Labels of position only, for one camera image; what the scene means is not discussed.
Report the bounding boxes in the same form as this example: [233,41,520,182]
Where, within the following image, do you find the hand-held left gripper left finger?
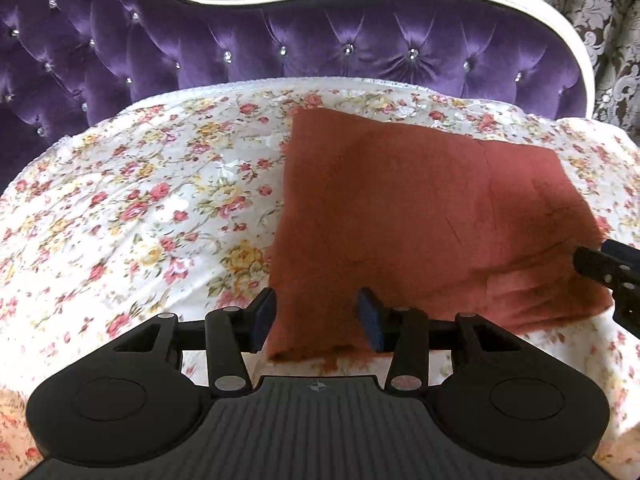
[114,287,277,395]

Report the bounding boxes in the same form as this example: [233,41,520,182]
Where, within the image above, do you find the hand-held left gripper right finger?
[356,287,527,393]

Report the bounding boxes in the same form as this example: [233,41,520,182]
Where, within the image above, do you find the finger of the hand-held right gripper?
[572,239,640,293]

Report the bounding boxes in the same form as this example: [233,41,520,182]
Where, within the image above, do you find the rust red pants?
[267,106,617,362]

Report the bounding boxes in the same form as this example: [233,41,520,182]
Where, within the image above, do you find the floral bedsheet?
[0,76,640,480]

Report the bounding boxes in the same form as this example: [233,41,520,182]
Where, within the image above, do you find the purple tufted headboard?
[0,0,597,196]

